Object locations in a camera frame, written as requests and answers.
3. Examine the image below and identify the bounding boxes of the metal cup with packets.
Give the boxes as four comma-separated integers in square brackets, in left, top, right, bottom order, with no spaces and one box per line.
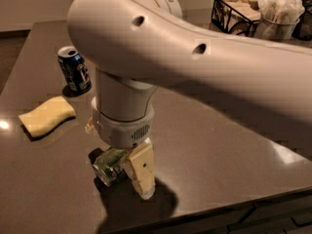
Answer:
[253,0,304,42]

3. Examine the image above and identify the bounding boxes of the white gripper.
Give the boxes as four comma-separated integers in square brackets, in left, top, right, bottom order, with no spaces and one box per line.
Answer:
[85,98,155,200]

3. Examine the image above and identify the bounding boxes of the green soda can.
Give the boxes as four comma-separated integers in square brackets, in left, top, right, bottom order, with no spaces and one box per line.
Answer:
[93,147,128,187]

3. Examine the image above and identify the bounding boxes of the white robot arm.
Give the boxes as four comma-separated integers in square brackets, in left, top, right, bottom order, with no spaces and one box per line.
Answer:
[67,0,312,158]

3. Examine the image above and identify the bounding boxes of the blue pepsi can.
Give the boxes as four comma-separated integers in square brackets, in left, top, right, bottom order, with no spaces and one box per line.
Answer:
[58,46,92,94]

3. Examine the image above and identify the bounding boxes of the black wire napkin basket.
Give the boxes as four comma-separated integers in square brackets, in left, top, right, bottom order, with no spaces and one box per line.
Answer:
[211,0,260,37]

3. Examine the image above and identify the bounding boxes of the yellow sponge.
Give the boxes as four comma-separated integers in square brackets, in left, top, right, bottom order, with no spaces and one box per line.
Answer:
[19,96,76,137]

